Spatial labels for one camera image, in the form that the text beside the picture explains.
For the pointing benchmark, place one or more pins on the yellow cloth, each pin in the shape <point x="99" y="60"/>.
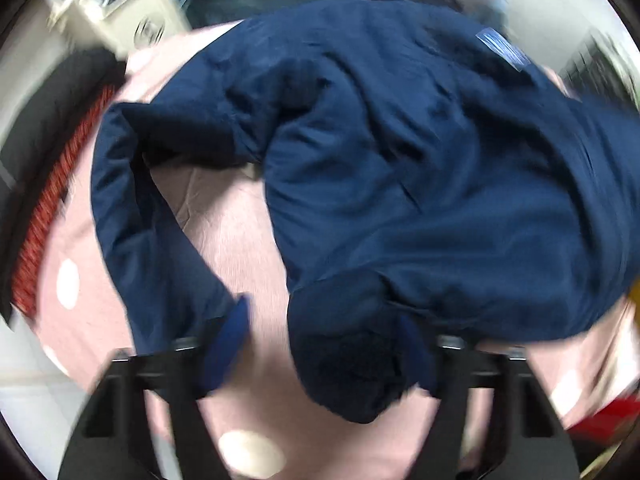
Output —
<point x="631" y="302"/>

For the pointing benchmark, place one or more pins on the cream standing appliance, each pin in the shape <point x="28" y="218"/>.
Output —
<point x="120" y="15"/>

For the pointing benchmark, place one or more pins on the black cloth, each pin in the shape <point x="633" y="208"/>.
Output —
<point x="45" y="110"/>

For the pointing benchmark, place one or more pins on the red object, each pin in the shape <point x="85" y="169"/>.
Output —
<point x="600" y="417"/>

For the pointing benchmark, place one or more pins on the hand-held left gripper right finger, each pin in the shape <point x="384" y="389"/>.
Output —
<point x="416" y="355"/>

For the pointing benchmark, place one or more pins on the dark cluttered shelf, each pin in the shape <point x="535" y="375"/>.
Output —
<point x="595" y="65"/>

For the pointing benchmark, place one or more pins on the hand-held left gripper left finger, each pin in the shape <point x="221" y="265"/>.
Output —
<point x="231" y="342"/>

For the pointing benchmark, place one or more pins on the navy blue padded jacket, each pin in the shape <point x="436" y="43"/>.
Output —
<point x="400" y="160"/>

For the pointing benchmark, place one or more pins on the pink polka dot blanket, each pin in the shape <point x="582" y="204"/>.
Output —
<point x="240" y="240"/>

